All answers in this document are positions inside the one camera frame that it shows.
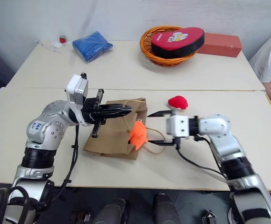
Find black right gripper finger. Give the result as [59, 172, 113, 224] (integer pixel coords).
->
[147, 109, 171, 118]
[147, 139, 175, 147]

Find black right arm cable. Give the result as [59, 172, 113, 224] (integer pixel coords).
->
[174, 137, 228, 182]

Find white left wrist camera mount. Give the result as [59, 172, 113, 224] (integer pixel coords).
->
[64, 72, 89, 108]

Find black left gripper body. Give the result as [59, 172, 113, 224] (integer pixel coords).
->
[81, 89, 106, 139]

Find orange plush toy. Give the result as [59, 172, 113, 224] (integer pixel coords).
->
[128, 122, 150, 151]

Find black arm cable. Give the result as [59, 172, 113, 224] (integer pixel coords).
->
[174, 137, 228, 182]
[0, 124, 80, 224]

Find brown paper bag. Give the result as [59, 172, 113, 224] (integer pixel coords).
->
[83, 98, 166, 161]

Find clear plastic packet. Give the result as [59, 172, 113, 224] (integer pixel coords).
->
[50, 40, 71, 49]

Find orange wicker basket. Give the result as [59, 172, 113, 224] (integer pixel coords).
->
[139, 25, 204, 67]

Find dark rounded shape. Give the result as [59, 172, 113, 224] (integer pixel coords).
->
[154, 193, 181, 224]
[93, 198, 129, 224]

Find blue cloth in plastic bag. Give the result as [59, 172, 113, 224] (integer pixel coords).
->
[72, 31, 114, 64]

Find red plush toy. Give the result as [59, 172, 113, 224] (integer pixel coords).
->
[167, 95, 189, 111]

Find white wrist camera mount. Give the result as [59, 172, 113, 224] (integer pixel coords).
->
[165, 115, 190, 138]
[64, 72, 89, 108]

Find red heart-shaped cushion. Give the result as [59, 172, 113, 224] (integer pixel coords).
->
[151, 27, 206, 59]

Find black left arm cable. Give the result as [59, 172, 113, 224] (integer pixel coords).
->
[0, 124, 80, 224]

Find red-brown rectangular box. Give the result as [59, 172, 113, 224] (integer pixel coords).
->
[197, 32, 242, 58]

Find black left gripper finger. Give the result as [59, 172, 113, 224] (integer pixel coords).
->
[100, 104, 133, 112]
[100, 110, 129, 119]

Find clear plastic bag red item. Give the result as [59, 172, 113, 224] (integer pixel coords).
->
[35, 39, 57, 53]

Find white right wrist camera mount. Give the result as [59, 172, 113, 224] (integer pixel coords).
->
[165, 115, 190, 138]

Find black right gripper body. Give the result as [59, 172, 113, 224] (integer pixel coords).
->
[164, 109, 177, 144]

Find person in white shirt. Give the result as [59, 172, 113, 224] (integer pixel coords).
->
[248, 27, 271, 84]

